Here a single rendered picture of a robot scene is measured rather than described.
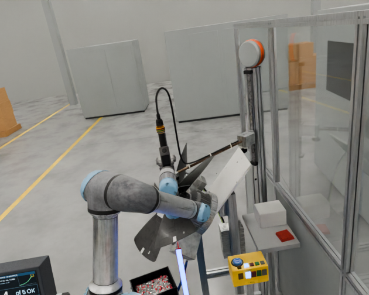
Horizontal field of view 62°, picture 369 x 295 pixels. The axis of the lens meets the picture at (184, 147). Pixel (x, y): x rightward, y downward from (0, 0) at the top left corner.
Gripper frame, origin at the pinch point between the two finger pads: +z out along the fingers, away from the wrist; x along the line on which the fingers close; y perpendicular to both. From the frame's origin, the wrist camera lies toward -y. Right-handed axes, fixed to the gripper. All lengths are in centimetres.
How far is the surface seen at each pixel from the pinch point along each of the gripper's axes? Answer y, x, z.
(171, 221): 30.7, -2.2, -15.3
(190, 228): 30.1, 6.2, -24.4
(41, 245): 149, -163, 154
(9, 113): 99, -436, 723
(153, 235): 46.8, -14.8, -1.7
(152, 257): 55, -17, -10
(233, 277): 45, 22, -44
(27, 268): 23, -62, -42
